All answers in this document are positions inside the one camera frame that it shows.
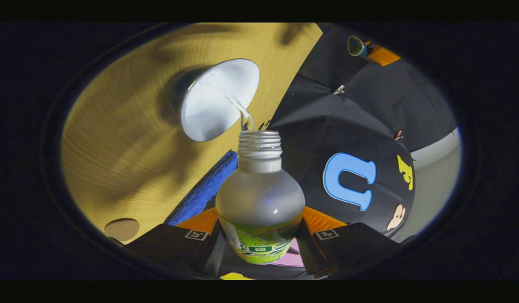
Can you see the round brown coaster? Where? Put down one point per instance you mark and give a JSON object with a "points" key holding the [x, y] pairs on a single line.
{"points": [[122, 229]]}

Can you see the silver green-label water bottle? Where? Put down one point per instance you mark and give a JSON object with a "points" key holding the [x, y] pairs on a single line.
{"points": [[259, 198]]}

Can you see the silver cloth clip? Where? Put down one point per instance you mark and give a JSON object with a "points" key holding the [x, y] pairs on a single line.
{"points": [[338, 89]]}

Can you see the teal white-lined teacup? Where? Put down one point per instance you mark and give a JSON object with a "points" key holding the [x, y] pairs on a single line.
{"points": [[213, 105]]}

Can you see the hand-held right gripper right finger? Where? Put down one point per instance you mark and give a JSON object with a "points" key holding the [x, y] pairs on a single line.
{"points": [[310, 256]]}

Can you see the blue folded towel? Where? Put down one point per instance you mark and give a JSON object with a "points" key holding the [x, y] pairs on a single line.
{"points": [[205, 189]]}

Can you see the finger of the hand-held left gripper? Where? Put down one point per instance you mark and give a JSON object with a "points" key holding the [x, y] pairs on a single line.
{"points": [[383, 55]]}

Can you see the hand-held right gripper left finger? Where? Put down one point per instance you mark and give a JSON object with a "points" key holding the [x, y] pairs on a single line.
{"points": [[211, 256]]}

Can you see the copper cloth clip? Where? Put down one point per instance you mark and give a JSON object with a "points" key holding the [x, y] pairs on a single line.
{"points": [[398, 135]]}

